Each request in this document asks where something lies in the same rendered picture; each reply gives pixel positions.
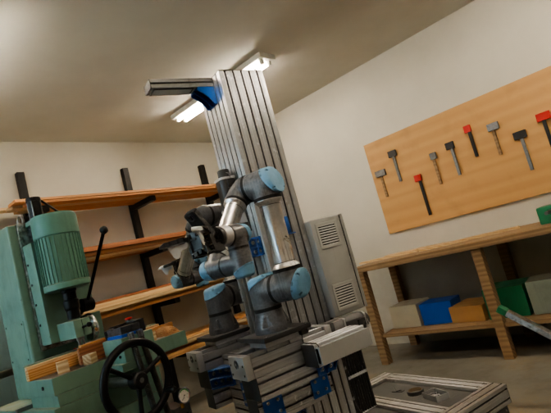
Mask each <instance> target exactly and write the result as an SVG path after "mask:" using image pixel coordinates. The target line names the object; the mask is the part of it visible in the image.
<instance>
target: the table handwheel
mask: <svg viewBox="0 0 551 413"><path fill-rule="evenodd" d="M135 346H142V347H147V348H149V349H151V350H152V351H154V352H155V353H156V354H157V357H156V358H155V359H154V361H153V362H152V363H151V364H150V365H149V366H148V367H147V368H146V369H145V370H144V371H138V372H133V373H131V374H126V373H123V372H120V371H119V370H115V369H112V365H113V363H114V361H115V360H116V358H117V357H118V356H119V355H120V354H121V353H122V352H123V351H125V350H126V349H128V348H130V347H135ZM160 360H161V362H162V365H163V369H164V373H165V384H164V388H166V387H169V386H172V369H171V363H170V361H169V359H168V357H167V355H166V353H165V352H164V351H163V349H162V348H161V347H160V346H159V345H158V344H156V343H155V342H153V341H151V340H149V339H146V338H132V339H129V340H127V341H124V342H123V343H121V344H120V345H118V346H117V347H116V348H115V349H114V350H113V351H112V352H111V353H110V354H109V356H108V357H107V359H106V360H105V362H104V364H103V367H102V370H101V374H100V379H99V393H100V398H101V401H102V404H103V407H104V409H105V410H106V412H107V413H120V412H119V411H118V410H117V409H116V408H115V407H114V405H113V404H112V401H111V398H110V396H109V392H108V387H109V388H121V387H129V388H131V389H133V390H136V391H137V396H138V401H139V413H144V408H143V394H142V389H144V388H145V387H146V386H147V384H148V372H149V371H150V370H151V369H152V368H153V367H154V366H155V365H156V364H157V363H158V362H159V361H160ZM109 373H111V374H115V375H117V376H120V377H115V378H110V379H108V377H109ZM169 396H170V394H169V393H165V392H164V391H163V392H162V395H161V397H160V399H159V401H158V403H157V404H156V405H155V407H154V408H153V409H151V410H150V412H148V413H160V412H161V410H162V409H163V407H164V406H165V405H166V402H167V400H168V398H169Z"/></svg>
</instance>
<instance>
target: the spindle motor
mask: <svg viewBox="0 0 551 413"><path fill-rule="evenodd" d="M30 228H31V233H32V237H33V240H34V248H35V251H36V256H37V260H38V264H39V271H40V275H41V280H42V284H43V291H44V294H53V293H60V292H61V291H63V290H67V289H69V288H80V287H83V286H85V285H87V284H90V283H91V280H90V277H89V270H88V267H87V262H86V259H85V254H84V248H83V243H82V240H81V236H80V229H79V225H78V221H77V217H76V214H75V213H74V212H73V211H53V212H49V213H44V214H41V215H38V216H35V217H33V218H31V219H30Z"/></svg>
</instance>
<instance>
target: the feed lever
mask: <svg viewBox="0 0 551 413"><path fill-rule="evenodd" d="M99 231H100V233H101V238H100V241H99V245H98V251H97V256H96V259H95V262H94V267H93V273H92V277H91V283H90V285H89V291H88V295H87V297H86V298H82V299H80V314H81V315H83V313H84V312H86V311H91V310H93V309H94V308H95V301H94V299H93V298H92V297H90V296H91V292H92V288H93V282H94V278H95V275H96V270H97V267H98V260H99V257H100V253H101V249H102V243H103V239H104V235H105V234H106V233H107V232H108V227H106V226H102V227H100V229H99Z"/></svg>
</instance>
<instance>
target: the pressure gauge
mask: <svg viewBox="0 0 551 413"><path fill-rule="evenodd" d="M184 395H185V396H184ZM189 399H190V391H189V389H188V388H186V387H183V388H177V389H176V392H175V401H176V402H177V403H179V404H180V406H181V409H182V408H184V404H185V403H187V402H188V401H189Z"/></svg>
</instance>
